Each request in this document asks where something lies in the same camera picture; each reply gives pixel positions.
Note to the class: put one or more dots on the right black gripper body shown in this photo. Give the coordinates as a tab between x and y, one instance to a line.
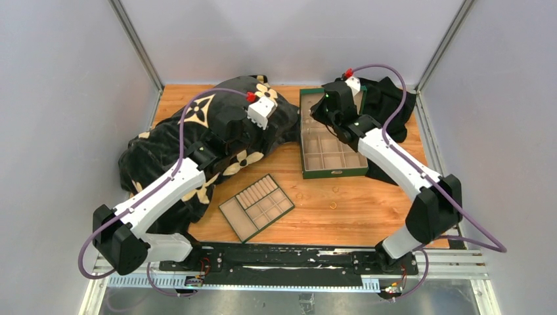
320	113

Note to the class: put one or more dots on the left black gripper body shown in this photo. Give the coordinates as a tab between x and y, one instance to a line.
253	138

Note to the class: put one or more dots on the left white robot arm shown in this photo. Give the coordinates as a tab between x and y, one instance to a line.
120	233

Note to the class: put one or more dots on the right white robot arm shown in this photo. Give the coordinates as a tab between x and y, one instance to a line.
435	198

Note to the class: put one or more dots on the green jewelry box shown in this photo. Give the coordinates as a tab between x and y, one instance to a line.
322	154

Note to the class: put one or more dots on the green jewelry tray insert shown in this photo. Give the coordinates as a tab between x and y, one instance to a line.
256	207

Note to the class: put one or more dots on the black cloth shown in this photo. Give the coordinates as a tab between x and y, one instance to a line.
381	100

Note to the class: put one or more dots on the black blanket with beige flowers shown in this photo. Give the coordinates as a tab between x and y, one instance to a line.
150	154

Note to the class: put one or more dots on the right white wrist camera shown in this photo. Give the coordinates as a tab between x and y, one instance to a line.
351	81

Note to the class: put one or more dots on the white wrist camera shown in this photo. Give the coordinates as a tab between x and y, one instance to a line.
351	81
260	109

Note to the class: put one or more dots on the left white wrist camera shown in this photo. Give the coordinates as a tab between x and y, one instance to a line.
260	109

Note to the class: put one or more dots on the black mounting base plate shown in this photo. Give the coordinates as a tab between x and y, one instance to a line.
290	265

